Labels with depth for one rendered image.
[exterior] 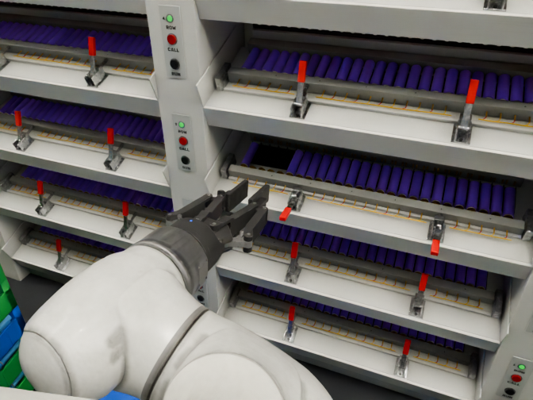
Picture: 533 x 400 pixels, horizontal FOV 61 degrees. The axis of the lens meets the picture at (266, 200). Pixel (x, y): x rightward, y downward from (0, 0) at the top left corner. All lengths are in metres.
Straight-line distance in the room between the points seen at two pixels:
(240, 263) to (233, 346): 0.66
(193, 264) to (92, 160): 0.66
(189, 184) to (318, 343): 0.49
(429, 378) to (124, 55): 0.96
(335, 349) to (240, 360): 0.77
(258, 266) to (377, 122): 0.44
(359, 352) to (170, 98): 0.71
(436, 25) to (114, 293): 0.54
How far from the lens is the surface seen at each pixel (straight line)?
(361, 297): 1.00
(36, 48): 1.16
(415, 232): 0.87
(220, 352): 0.39
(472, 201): 0.91
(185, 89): 0.87
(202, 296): 1.15
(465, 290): 1.01
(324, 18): 0.74
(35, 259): 1.53
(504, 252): 0.88
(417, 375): 1.14
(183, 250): 0.51
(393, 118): 0.80
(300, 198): 0.88
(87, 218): 1.27
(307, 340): 1.15
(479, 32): 0.72
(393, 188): 0.90
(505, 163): 0.78
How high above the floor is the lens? 0.99
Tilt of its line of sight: 33 degrees down
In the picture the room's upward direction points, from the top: straight up
